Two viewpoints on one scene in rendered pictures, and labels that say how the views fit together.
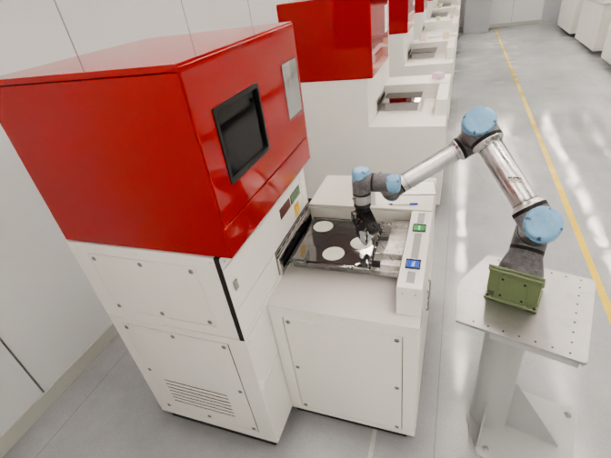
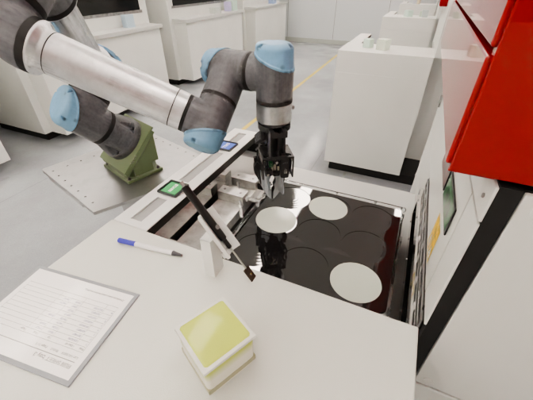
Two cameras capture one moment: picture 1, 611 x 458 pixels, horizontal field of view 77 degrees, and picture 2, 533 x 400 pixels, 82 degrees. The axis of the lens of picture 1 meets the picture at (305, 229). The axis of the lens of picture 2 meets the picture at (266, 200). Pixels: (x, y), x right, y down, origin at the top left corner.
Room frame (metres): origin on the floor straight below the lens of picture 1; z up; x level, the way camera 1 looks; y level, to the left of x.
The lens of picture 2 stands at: (2.03, -0.26, 1.39)
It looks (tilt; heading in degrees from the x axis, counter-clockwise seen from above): 36 degrees down; 180
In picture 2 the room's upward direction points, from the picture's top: straight up
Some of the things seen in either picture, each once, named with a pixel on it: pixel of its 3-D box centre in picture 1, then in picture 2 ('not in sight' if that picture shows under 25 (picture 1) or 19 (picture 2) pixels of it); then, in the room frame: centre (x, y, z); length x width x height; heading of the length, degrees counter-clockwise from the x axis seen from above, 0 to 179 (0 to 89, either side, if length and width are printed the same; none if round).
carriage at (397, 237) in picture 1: (395, 249); (219, 218); (1.40, -0.40, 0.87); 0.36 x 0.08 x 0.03; 156
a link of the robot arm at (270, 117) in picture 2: (361, 198); (275, 112); (1.40, -0.25, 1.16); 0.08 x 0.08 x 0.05
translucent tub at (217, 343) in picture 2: not in sight; (216, 344); (1.82, -0.33, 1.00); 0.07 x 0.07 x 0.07; 40
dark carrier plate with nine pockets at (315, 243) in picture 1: (338, 240); (318, 233); (1.49, -0.15, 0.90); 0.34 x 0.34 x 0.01; 66
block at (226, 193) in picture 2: (393, 253); (232, 194); (1.33, -0.36, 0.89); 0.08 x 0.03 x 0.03; 66
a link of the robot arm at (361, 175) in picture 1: (362, 181); (273, 73); (1.39, -0.26, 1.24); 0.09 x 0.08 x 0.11; 64
